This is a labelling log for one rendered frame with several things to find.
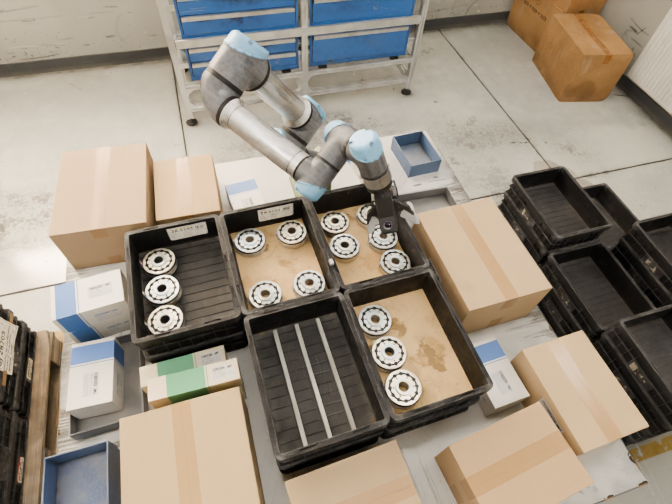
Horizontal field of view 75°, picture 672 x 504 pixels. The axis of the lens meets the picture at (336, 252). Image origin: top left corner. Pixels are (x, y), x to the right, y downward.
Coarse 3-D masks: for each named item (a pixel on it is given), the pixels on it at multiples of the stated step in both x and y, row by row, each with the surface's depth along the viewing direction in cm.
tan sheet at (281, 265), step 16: (272, 224) 156; (272, 240) 152; (240, 256) 148; (256, 256) 148; (272, 256) 148; (288, 256) 149; (304, 256) 149; (240, 272) 144; (256, 272) 144; (272, 272) 145; (288, 272) 145; (320, 272) 146; (288, 288) 142
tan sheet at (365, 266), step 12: (348, 216) 160; (360, 228) 158; (360, 240) 154; (360, 252) 151; (372, 252) 152; (348, 264) 148; (360, 264) 148; (372, 264) 149; (396, 264) 149; (348, 276) 145; (360, 276) 146; (372, 276) 146
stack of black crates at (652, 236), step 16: (640, 224) 200; (656, 224) 205; (624, 240) 206; (640, 240) 198; (656, 240) 207; (624, 256) 208; (640, 256) 200; (656, 256) 192; (640, 272) 202; (656, 272) 193; (640, 288) 203; (656, 288) 195; (656, 304) 197
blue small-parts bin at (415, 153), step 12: (420, 132) 200; (396, 144) 195; (408, 144) 204; (420, 144) 204; (396, 156) 198; (408, 156) 199; (420, 156) 200; (432, 156) 197; (408, 168) 189; (420, 168) 190; (432, 168) 192
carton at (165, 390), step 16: (208, 368) 120; (224, 368) 120; (160, 384) 117; (176, 384) 117; (192, 384) 117; (208, 384) 117; (224, 384) 119; (240, 384) 122; (160, 400) 115; (176, 400) 119
